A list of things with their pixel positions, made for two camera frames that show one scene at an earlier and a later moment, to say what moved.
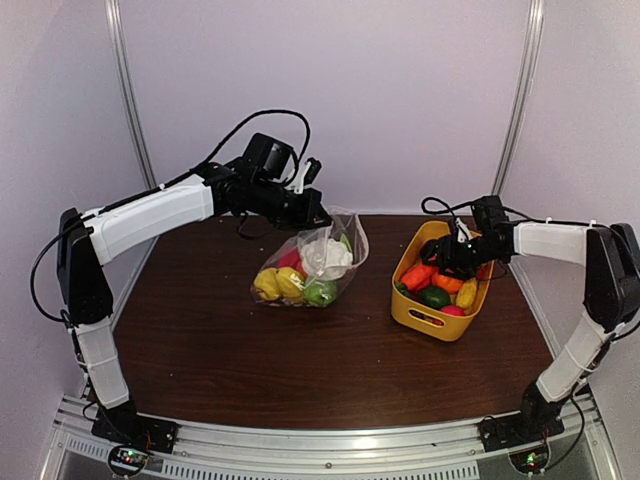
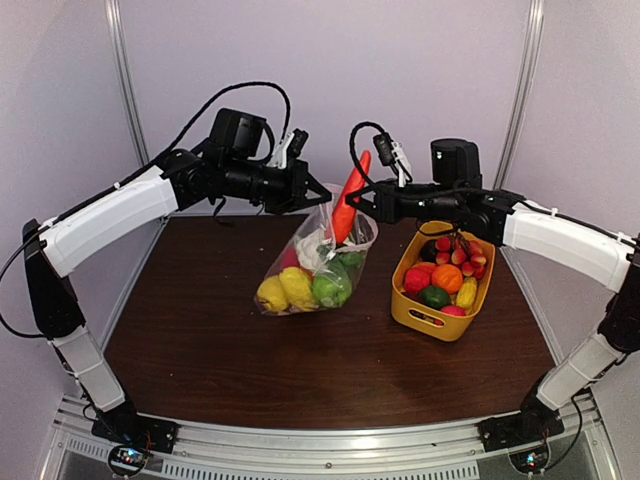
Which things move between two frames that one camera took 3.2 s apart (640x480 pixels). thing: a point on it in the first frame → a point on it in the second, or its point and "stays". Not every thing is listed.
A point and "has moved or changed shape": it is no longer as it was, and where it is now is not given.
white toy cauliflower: x=317 y=256 has moved or changed shape
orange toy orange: x=451 y=285 stays
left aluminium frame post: x=117 y=30 stays
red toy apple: x=454 y=310 stays
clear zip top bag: x=310 y=269 has moved or changed shape
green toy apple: x=320 y=293 has moved or changed shape
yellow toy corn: x=467 y=294 stays
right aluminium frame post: x=522 y=93 stays
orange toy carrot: x=419 y=277 → x=344 y=212
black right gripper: x=447 y=251 → x=385 y=209
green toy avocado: x=435 y=297 stays
